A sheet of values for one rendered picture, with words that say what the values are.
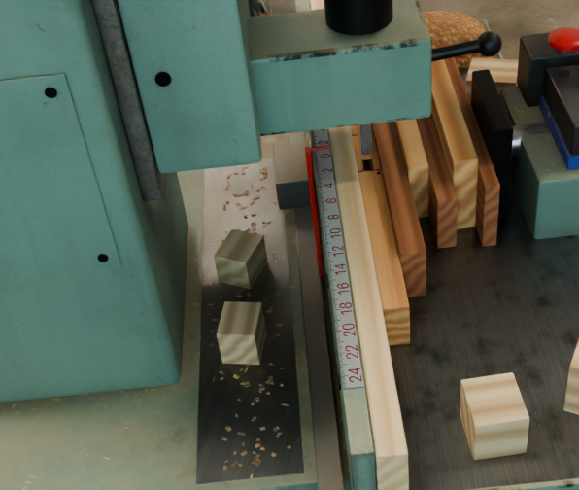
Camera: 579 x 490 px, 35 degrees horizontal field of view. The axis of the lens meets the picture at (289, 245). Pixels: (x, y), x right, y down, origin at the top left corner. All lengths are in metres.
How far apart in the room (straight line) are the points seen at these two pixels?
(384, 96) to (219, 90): 0.13
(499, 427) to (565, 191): 0.23
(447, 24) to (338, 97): 0.31
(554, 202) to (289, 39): 0.24
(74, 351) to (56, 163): 0.19
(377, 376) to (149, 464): 0.24
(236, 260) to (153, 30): 0.30
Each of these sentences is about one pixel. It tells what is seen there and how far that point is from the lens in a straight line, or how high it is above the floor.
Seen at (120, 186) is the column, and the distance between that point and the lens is 0.68.
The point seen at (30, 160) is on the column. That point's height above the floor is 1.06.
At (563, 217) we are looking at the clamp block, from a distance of 0.78.
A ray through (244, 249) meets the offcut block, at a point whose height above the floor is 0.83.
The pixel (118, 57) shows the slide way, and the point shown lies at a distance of 0.66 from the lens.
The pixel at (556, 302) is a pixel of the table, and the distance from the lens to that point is 0.74.
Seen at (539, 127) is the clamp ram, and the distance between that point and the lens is 0.80.
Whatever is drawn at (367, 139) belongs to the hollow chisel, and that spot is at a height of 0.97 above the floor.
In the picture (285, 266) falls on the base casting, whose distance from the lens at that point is 0.91.
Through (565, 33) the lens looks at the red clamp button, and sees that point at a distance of 0.81.
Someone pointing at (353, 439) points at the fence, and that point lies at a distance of 0.58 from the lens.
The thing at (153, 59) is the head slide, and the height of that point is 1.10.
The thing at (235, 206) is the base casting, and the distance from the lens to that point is 0.99.
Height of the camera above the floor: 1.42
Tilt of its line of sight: 41 degrees down
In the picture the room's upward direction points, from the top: 8 degrees counter-clockwise
